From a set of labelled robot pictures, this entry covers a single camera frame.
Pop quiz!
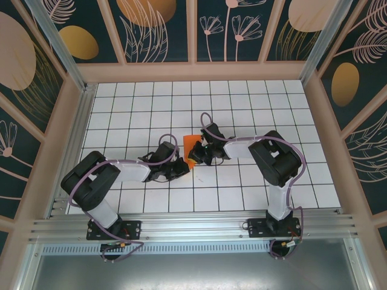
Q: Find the orange paper sheet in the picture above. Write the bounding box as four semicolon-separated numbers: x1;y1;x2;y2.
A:
183;134;203;170

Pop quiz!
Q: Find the grey metal sheet shelf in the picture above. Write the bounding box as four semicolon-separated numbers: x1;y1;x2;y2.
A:
18;238;371;290

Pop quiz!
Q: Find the long aluminium mounting rail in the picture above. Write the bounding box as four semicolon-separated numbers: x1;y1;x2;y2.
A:
28;213;359;242

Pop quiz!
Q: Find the slotted grey cable duct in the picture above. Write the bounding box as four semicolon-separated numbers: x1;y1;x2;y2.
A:
42;243;273;254

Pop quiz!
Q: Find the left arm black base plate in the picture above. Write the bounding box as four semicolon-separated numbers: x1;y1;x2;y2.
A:
86;219;142;241

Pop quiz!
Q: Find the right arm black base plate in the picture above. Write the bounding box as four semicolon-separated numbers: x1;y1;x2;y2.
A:
247;217;302;239

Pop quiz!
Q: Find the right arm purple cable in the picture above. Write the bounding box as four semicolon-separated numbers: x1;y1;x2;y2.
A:
200;112;306;260

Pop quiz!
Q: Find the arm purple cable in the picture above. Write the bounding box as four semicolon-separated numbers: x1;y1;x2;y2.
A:
70;134;179;263
200;112;306;260

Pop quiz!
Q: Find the aluminium side rail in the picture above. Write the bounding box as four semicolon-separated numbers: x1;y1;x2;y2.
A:
47;84;97;218

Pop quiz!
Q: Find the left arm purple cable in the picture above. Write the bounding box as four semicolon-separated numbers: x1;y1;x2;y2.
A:
70;134;179;263

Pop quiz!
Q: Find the aluminium corner post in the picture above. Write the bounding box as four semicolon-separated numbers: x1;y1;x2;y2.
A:
298;0;354;84
24;0;91;93

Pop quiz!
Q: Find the aluminium frame leg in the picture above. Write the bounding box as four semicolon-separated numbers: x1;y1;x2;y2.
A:
16;243;45;290
344;238;372;290

